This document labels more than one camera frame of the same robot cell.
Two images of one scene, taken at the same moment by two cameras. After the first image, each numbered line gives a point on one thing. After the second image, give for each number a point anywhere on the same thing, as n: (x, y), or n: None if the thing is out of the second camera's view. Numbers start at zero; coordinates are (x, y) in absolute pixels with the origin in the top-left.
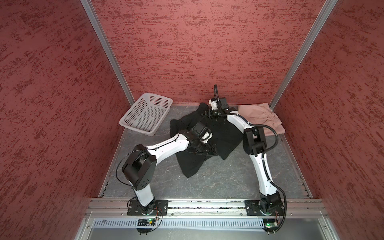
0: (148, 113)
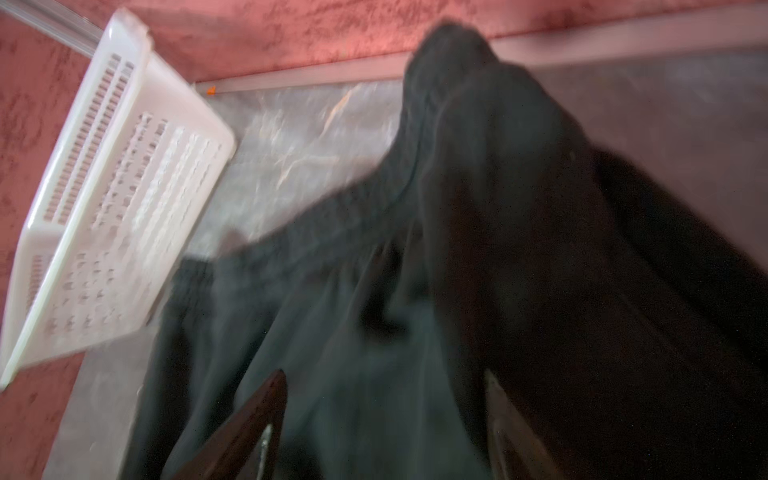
0: (129, 172)
